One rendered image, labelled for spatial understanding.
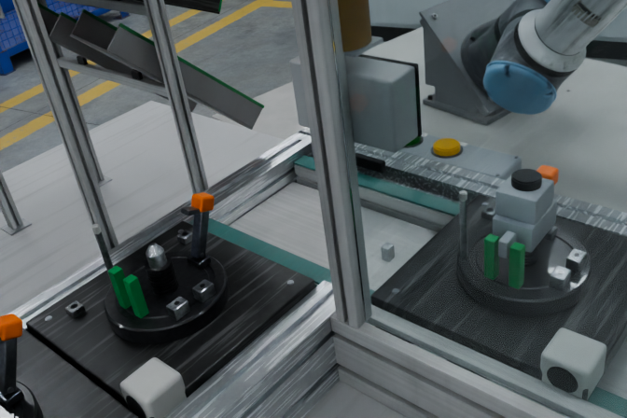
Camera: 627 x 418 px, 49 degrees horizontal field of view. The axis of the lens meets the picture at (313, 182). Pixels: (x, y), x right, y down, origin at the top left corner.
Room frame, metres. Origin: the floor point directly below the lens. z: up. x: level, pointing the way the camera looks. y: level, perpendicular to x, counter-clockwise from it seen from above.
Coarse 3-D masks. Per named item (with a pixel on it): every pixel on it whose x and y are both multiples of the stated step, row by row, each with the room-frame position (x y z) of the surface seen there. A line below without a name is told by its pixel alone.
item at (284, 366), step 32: (256, 160) 0.95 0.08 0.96; (288, 160) 0.94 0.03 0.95; (224, 192) 0.86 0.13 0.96; (256, 192) 0.90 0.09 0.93; (160, 224) 0.80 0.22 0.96; (192, 224) 0.80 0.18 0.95; (64, 288) 0.69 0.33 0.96; (320, 288) 0.62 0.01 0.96; (288, 320) 0.57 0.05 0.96; (320, 320) 0.56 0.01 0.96; (256, 352) 0.53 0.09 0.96; (288, 352) 0.52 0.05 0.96; (320, 352) 0.55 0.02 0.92; (224, 384) 0.49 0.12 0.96; (256, 384) 0.48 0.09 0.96; (288, 384) 0.51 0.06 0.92; (320, 384) 0.54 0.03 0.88; (192, 416) 0.46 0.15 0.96; (224, 416) 0.45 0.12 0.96; (256, 416) 0.48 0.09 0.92; (288, 416) 0.51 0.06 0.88
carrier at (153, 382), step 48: (96, 240) 0.64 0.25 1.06; (96, 288) 0.66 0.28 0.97; (144, 288) 0.62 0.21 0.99; (192, 288) 0.59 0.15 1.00; (240, 288) 0.62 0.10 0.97; (288, 288) 0.61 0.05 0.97; (48, 336) 0.59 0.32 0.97; (96, 336) 0.58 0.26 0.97; (144, 336) 0.55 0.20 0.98; (192, 336) 0.56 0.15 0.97; (240, 336) 0.54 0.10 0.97; (144, 384) 0.48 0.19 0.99; (192, 384) 0.49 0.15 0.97
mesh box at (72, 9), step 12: (0, 0) 4.64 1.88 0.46; (48, 0) 4.95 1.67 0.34; (12, 12) 4.69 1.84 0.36; (60, 12) 5.00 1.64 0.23; (72, 12) 5.09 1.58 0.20; (96, 12) 5.26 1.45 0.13; (120, 12) 5.46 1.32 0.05; (0, 24) 4.59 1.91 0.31; (12, 24) 4.66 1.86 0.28; (0, 36) 4.56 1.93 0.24; (12, 36) 4.64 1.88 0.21; (24, 36) 4.71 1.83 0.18; (0, 48) 4.53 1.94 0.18; (12, 48) 4.60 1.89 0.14; (24, 48) 4.68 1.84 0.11; (0, 60) 4.50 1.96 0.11; (0, 72) 4.50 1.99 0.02
